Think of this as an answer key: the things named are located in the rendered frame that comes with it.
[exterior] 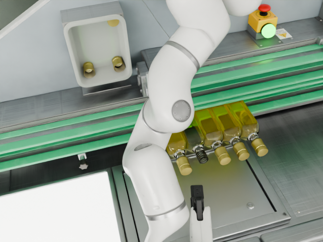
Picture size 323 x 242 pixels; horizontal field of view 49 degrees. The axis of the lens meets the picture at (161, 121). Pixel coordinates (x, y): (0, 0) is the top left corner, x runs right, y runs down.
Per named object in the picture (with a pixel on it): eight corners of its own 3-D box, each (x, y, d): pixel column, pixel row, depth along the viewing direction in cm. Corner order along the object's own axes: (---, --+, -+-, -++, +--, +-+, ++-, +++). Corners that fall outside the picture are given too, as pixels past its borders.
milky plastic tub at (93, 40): (76, 73, 118) (79, 89, 112) (59, 10, 102) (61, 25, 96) (128, 63, 120) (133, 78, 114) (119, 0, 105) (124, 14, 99)
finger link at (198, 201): (203, 234, 86) (201, 220, 91) (202, 206, 83) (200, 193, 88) (197, 234, 86) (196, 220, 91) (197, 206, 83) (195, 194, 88)
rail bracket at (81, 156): (77, 149, 124) (80, 178, 115) (72, 135, 119) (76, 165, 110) (88, 146, 125) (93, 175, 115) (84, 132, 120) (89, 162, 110)
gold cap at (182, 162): (176, 165, 105) (180, 176, 102) (176, 157, 103) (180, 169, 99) (187, 162, 106) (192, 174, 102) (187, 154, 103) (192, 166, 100)
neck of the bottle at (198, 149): (193, 153, 107) (198, 165, 104) (193, 146, 105) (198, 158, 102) (203, 151, 107) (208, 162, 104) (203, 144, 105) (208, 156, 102)
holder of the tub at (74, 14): (80, 85, 122) (82, 99, 116) (60, 10, 103) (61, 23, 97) (129, 75, 124) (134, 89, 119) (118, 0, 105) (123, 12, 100)
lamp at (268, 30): (259, 36, 118) (263, 41, 116) (261, 24, 115) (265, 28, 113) (271, 33, 119) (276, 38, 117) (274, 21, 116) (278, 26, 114)
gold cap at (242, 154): (232, 151, 107) (238, 162, 104) (233, 143, 105) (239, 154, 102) (242, 148, 108) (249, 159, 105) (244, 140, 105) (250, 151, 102)
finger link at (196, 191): (204, 208, 90) (202, 186, 94) (205, 201, 87) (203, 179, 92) (192, 209, 90) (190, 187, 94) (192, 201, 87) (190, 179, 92)
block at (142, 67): (137, 85, 120) (141, 98, 115) (133, 62, 113) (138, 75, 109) (147, 83, 121) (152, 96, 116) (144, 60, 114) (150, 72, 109)
